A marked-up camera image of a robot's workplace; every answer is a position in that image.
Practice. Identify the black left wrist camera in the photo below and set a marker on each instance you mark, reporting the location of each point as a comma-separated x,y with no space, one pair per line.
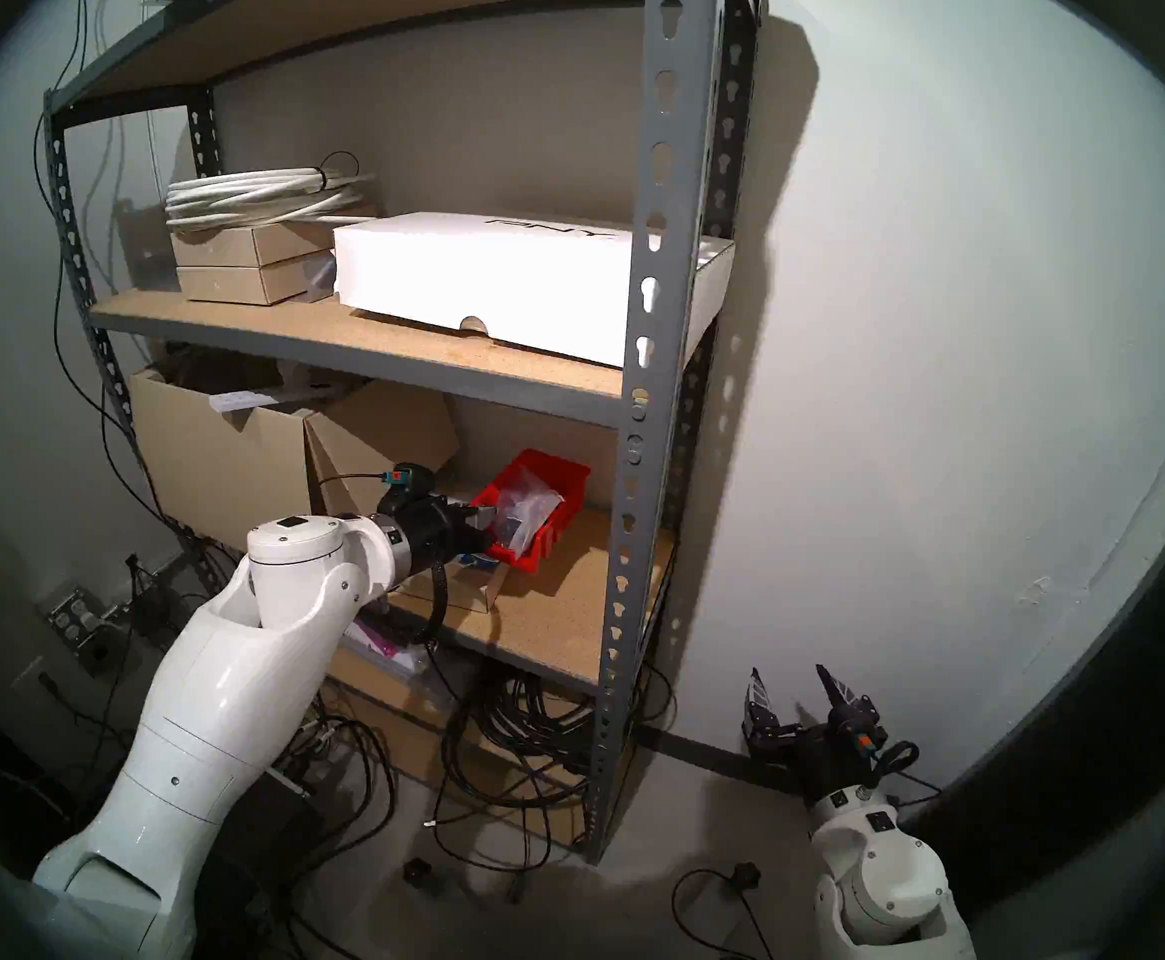
410,480

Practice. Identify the large open cardboard box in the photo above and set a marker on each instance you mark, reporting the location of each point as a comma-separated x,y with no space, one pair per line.
222,468

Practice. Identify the grey wall power outlet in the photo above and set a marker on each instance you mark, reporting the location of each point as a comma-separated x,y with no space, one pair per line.
78,623

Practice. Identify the white plastic strip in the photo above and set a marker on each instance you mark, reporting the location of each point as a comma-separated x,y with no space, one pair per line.
242,401

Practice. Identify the large white PNY box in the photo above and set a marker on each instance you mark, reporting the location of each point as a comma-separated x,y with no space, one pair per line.
462,268

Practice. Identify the black knob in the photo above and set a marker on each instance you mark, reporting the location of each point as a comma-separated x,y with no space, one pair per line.
746,876
418,873

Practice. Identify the grey metal rack shelf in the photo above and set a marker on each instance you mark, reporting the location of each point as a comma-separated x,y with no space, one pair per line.
658,268

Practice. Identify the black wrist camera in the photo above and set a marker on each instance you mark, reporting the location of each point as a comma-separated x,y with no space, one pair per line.
860,743
410,480

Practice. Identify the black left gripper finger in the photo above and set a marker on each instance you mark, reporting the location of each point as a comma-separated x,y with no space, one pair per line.
472,550
478,513

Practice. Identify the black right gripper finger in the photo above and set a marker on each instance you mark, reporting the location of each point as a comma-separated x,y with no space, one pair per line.
760,713
848,706

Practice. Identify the dark baseboard strip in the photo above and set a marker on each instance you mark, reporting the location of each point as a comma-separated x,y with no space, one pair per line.
702,753

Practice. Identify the flat cardboard box white disc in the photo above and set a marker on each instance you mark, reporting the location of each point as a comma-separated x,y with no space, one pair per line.
468,588

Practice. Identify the small tan cardboard box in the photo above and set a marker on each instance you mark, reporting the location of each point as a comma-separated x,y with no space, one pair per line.
222,246
228,286

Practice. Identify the red plastic bin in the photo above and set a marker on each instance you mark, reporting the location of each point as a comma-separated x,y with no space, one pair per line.
548,538

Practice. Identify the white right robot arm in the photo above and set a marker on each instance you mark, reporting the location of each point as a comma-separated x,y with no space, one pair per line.
882,868

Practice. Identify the clear bag with black parts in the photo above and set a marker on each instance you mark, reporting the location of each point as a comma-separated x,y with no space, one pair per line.
532,496

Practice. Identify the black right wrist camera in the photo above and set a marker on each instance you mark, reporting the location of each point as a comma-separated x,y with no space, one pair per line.
860,743

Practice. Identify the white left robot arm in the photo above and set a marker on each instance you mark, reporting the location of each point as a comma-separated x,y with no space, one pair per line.
212,728

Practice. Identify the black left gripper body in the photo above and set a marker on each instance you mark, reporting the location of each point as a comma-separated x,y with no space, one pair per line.
432,530

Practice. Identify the plastic bag with pink label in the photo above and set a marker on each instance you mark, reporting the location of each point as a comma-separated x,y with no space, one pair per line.
382,648

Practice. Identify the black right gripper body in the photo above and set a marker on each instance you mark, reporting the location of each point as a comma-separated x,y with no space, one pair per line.
812,758

